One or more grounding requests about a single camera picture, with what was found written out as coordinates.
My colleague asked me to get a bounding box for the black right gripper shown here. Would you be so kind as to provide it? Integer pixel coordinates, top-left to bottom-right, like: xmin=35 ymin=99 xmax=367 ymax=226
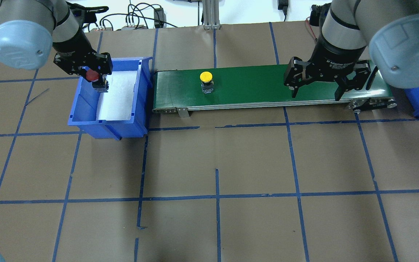
xmin=284 ymin=40 xmax=371 ymax=101

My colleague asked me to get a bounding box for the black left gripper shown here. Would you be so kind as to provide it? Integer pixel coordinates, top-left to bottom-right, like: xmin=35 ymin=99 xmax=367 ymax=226
xmin=53 ymin=51 xmax=113 ymax=93

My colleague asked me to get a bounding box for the red push button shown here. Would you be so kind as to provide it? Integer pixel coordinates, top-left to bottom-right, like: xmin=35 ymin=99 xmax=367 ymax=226
xmin=85 ymin=69 xmax=100 ymax=82

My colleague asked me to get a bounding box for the yellow push button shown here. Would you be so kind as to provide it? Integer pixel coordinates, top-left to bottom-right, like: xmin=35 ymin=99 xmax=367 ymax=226
xmin=200 ymin=71 xmax=214 ymax=94

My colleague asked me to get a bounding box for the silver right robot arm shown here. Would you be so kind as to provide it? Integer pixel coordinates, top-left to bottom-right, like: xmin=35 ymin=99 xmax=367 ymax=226
xmin=284 ymin=0 xmax=419 ymax=100

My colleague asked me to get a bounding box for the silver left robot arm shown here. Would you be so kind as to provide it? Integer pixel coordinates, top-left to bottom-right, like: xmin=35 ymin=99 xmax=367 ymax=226
xmin=0 ymin=0 xmax=113 ymax=92

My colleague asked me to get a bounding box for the blue plastic storage bin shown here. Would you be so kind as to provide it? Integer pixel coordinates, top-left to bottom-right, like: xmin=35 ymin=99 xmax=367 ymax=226
xmin=68 ymin=57 xmax=153 ymax=140

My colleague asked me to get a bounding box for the green conveyor belt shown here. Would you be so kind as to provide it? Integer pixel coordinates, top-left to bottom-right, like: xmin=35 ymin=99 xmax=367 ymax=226
xmin=152 ymin=65 xmax=397 ymax=117

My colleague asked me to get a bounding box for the black power adapter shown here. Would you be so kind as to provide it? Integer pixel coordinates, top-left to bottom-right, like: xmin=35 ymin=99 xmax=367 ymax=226
xmin=153 ymin=7 xmax=166 ymax=28

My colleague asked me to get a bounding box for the red wire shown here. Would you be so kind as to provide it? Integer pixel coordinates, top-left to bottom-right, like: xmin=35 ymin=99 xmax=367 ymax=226
xmin=305 ymin=18 xmax=317 ymax=40

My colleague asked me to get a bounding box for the aluminium frame post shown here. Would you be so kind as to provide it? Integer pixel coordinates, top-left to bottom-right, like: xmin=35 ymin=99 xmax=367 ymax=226
xmin=202 ymin=0 xmax=221 ymax=30

